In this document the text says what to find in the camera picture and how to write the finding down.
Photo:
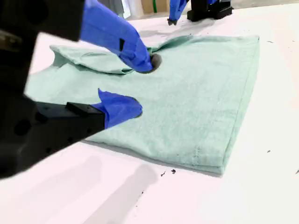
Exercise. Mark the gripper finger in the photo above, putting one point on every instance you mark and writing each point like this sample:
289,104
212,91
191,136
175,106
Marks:
116,109
109,30
184,3
174,11

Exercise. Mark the brown cardboard box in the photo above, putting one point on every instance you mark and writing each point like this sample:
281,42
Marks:
147,5

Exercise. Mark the pale green T-shirt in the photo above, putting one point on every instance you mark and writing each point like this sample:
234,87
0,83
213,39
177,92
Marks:
187,105

